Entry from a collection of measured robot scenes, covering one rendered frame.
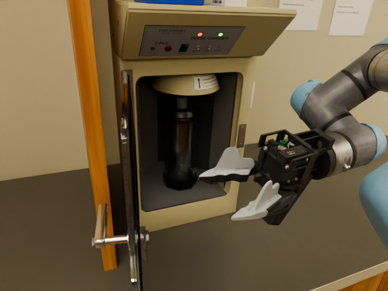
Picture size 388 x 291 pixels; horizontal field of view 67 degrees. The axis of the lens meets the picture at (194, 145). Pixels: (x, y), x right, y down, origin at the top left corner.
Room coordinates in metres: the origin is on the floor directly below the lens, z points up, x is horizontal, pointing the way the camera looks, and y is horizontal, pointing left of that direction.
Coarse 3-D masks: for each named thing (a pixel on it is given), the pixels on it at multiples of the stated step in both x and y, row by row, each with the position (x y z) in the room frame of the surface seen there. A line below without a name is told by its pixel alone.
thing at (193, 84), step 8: (160, 80) 0.70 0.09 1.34; (168, 80) 0.69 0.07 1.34; (176, 80) 0.68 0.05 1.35; (184, 80) 0.68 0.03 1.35; (192, 80) 0.68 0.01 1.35; (200, 80) 0.69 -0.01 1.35; (208, 80) 0.70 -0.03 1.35; (216, 80) 0.73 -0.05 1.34; (160, 88) 0.69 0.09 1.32; (168, 88) 0.68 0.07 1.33; (176, 88) 0.67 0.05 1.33; (184, 88) 0.67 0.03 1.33; (192, 88) 0.67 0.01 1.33; (200, 88) 0.68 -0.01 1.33; (208, 88) 0.69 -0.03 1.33; (216, 88) 0.71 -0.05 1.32
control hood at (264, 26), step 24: (120, 24) 0.55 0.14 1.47; (144, 24) 0.52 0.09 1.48; (168, 24) 0.53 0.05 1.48; (192, 24) 0.55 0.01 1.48; (216, 24) 0.56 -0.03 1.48; (240, 24) 0.58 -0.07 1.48; (264, 24) 0.60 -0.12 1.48; (288, 24) 0.62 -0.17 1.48; (120, 48) 0.57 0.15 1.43; (240, 48) 0.64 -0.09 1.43; (264, 48) 0.67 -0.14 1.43
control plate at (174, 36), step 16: (144, 32) 0.53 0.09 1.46; (160, 32) 0.54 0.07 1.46; (176, 32) 0.55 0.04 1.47; (192, 32) 0.56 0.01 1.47; (208, 32) 0.57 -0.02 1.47; (224, 32) 0.59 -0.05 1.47; (240, 32) 0.60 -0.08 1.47; (144, 48) 0.56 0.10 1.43; (160, 48) 0.57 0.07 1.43; (176, 48) 0.58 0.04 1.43; (192, 48) 0.60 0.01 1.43; (224, 48) 0.63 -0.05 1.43
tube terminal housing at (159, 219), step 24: (120, 0) 0.59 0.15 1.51; (120, 72) 0.59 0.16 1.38; (144, 72) 0.61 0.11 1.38; (168, 72) 0.63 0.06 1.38; (192, 72) 0.65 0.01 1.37; (216, 72) 0.67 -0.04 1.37; (240, 72) 0.70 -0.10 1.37; (120, 96) 0.61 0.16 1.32; (240, 96) 0.73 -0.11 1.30; (120, 120) 0.63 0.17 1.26; (240, 120) 0.71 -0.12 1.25; (120, 144) 0.66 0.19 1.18; (144, 216) 0.60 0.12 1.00; (168, 216) 0.63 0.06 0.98; (192, 216) 0.66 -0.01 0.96; (216, 216) 0.69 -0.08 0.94
